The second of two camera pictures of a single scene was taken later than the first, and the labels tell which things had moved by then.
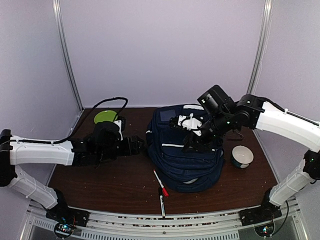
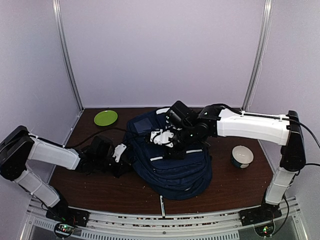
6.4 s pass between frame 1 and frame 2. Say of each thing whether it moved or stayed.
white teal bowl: stayed
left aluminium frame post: stayed
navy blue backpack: moved
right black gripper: moved
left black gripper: moved
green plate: stayed
